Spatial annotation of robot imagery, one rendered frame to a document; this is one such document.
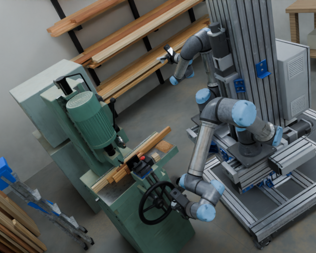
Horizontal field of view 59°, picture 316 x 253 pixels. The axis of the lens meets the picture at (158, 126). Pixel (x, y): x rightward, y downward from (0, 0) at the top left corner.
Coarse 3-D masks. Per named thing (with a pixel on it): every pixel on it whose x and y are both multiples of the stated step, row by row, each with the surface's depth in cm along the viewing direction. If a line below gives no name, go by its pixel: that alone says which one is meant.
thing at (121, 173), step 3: (126, 165) 186; (123, 168) 185; (120, 171) 183; (123, 171) 185; (117, 174) 182; (120, 174) 184; (123, 174) 185; (114, 177) 181; (117, 177) 183; (120, 177) 184; (114, 180) 184; (117, 180) 184
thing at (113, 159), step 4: (104, 152) 185; (116, 152) 181; (104, 156) 186; (108, 156) 180; (112, 156) 179; (116, 156) 177; (120, 156) 179; (108, 160) 184; (112, 160) 176; (116, 160) 178; (120, 160) 180; (112, 164) 183; (116, 164) 179
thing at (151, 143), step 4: (168, 128) 205; (164, 132) 203; (168, 132) 206; (156, 136) 202; (160, 136) 202; (164, 136) 204; (152, 140) 199; (156, 140) 201; (160, 140) 203; (148, 144) 197; (152, 144) 199; (144, 148) 196; (148, 148) 198; (140, 152) 194; (144, 152) 197; (116, 172) 186; (108, 180) 183; (112, 180) 185
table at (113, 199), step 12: (156, 144) 201; (168, 156) 190; (120, 180) 184; (132, 180) 180; (108, 192) 179; (120, 192) 175; (132, 192) 178; (144, 192) 173; (108, 204) 171; (120, 204) 175
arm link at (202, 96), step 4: (204, 88) 208; (208, 88) 209; (200, 92) 207; (204, 92) 205; (208, 92) 203; (212, 92) 206; (196, 96) 206; (200, 96) 204; (204, 96) 202; (208, 96) 202; (212, 96) 205; (216, 96) 207; (196, 100) 208; (200, 100) 204; (204, 100) 203; (208, 100) 204; (200, 104) 206; (204, 104) 205; (200, 108) 209
